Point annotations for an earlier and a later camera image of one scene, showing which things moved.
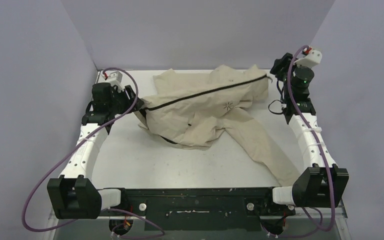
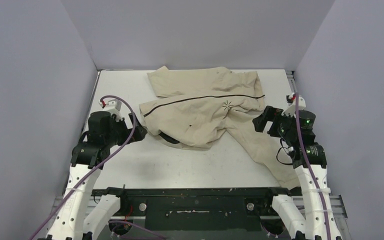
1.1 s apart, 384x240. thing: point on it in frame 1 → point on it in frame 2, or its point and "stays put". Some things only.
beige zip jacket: (191, 108) stays put
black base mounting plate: (200, 209) stays put
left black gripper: (129, 92) → (122, 124)
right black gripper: (281, 66) → (271, 119)
